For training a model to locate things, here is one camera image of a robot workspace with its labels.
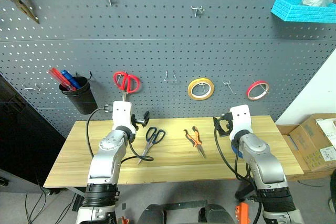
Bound red handled screwdriver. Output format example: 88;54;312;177
48;68;77;92

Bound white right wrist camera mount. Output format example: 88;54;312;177
229;105;253;141

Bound silver U-shaped hook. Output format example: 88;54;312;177
164;70;177;82

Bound cyan plastic basket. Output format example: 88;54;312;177
270;0;336;24

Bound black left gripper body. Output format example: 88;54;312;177
131;119;144;132

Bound open cardboard box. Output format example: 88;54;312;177
275;123;336;182

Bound black floor cables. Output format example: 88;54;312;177
24;179;77;224

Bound grey pegboard wall with tools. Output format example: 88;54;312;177
0;0;336;141

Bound silver flat loop hook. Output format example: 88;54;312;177
23;84;41;93

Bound blue black handled scissors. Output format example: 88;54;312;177
138;126;166;165

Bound small silver peg hook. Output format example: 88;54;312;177
191;5;205;18

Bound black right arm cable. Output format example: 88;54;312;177
213;123;260;199

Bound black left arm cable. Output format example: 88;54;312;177
86;105;154;166

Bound blue handled screwdriver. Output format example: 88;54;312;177
60;69;81;91

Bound yellow tape roll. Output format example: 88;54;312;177
187;77;216;101

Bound thin silver peg hook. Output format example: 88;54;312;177
223;80;236;94

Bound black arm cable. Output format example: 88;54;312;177
213;123;260;199
86;105;154;166

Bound black hanging cup holder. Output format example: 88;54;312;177
58;71;98;115

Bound dark rounded shape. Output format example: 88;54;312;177
198;204;235;224
137;204;165;224

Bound labelled cardboard box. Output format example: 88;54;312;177
288;113;336;173

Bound orange black needle-nose pliers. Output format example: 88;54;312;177
183;126;207;159

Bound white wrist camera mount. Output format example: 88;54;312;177
112;100;137;132
229;105;253;141

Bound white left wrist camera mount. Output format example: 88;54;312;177
112;100;137;132

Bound red tape roll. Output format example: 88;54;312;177
246;80;270;102

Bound red handled scissors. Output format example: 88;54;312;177
113;71;141;103

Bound black cabinet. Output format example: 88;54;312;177
0;74;66;194

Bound grey metal bar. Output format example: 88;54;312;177
163;200;208;211

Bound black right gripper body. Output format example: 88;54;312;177
219;119;233;135

